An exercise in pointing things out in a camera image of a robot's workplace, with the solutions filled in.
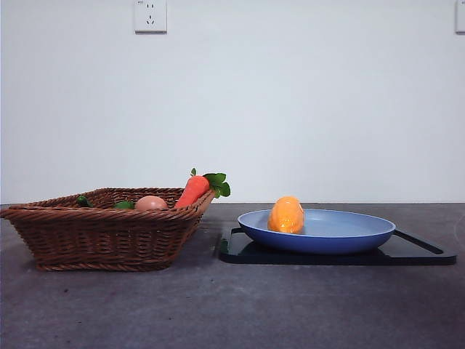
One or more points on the yellow-orange corn cob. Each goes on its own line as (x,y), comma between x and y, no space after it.
(286,216)

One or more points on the round blue plate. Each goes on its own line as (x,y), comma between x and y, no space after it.
(338,232)

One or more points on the brown wicker basket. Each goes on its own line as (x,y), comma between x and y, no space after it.
(101,240)

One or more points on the orange carrot with green leaves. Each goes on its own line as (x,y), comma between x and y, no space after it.
(194,191)

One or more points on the brown egg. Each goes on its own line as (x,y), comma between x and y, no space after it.
(152,203)

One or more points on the green cucumber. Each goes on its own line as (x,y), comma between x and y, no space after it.
(124,205)

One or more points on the small dark green vegetable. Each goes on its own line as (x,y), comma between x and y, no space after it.
(84,201)

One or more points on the black rectangular tray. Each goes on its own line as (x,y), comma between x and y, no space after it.
(417,254)

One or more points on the white wall power outlet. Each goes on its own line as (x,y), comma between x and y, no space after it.
(150,22)

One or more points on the white wall switch plate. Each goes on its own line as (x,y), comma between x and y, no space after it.
(460,18)

